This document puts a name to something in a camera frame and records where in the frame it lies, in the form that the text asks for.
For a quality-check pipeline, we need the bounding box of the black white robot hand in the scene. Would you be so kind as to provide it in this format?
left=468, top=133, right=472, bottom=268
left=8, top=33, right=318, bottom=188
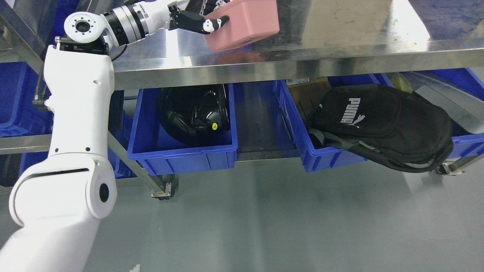
left=156, top=0, right=230, bottom=35

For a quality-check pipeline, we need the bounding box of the pink plastic storage box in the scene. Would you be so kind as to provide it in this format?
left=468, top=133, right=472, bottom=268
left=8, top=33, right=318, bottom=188
left=205, top=0, right=280, bottom=52

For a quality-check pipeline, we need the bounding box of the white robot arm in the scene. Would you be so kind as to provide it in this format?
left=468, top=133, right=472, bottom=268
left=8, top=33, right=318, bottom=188
left=1, top=0, right=177, bottom=272

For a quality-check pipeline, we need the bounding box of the stainless steel shelf rack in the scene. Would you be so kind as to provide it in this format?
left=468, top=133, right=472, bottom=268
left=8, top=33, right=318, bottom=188
left=0, top=0, right=484, bottom=201

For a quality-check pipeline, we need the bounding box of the black glossy helmet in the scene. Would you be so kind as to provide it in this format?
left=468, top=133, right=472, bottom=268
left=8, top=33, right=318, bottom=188
left=155, top=84, right=231, bottom=147

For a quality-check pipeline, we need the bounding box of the cardboard piece in bin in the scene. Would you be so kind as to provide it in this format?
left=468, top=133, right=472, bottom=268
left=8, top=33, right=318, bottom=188
left=285, top=76, right=332, bottom=122

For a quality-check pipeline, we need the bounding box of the blue bin with helmet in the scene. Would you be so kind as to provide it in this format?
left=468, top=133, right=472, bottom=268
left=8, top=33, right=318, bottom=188
left=127, top=84, right=239, bottom=176

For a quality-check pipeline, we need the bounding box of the blue bin with backpack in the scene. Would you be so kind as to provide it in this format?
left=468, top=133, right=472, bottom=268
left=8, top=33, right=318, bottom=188
left=272, top=73, right=392, bottom=173

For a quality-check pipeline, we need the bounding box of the blue bin far left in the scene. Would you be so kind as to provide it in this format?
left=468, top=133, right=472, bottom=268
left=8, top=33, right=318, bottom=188
left=0, top=62, right=133, bottom=187

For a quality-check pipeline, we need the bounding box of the black Puma backpack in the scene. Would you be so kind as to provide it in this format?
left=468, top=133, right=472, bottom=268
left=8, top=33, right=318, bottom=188
left=307, top=84, right=454, bottom=173

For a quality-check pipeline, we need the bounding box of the blue bin far right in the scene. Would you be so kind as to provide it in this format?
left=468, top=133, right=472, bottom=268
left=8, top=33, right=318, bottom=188
left=427, top=68, right=484, bottom=159

